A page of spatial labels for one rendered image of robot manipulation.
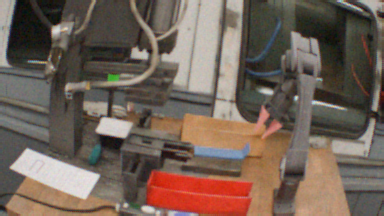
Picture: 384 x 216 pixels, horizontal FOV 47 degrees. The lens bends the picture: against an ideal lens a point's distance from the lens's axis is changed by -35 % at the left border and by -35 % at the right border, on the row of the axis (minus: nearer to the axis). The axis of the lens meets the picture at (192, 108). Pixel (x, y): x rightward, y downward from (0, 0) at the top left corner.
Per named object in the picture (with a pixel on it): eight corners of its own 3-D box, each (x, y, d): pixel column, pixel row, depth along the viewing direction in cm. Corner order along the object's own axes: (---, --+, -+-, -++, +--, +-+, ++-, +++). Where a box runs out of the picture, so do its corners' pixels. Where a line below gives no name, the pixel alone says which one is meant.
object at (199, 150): (248, 159, 180) (250, 150, 179) (194, 154, 179) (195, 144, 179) (247, 151, 186) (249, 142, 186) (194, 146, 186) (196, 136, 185)
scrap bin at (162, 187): (246, 216, 141) (252, 197, 140) (146, 204, 142) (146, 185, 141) (248, 200, 153) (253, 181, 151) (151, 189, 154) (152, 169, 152)
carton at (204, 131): (261, 160, 188) (266, 136, 186) (178, 151, 189) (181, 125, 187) (261, 147, 200) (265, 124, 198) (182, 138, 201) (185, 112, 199)
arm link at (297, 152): (281, 173, 152) (295, 51, 154) (300, 173, 152) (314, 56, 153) (284, 174, 146) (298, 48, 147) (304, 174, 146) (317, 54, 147)
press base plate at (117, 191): (196, 227, 139) (198, 219, 138) (31, 180, 141) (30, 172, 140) (212, 149, 201) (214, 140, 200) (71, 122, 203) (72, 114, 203)
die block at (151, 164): (156, 184, 158) (158, 159, 156) (120, 176, 158) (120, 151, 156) (165, 161, 177) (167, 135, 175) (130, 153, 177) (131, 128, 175)
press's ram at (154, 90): (166, 120, 152) (185, 3, 144) (75, 104, 154) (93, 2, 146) (175, 100, 170) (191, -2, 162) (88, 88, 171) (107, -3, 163)
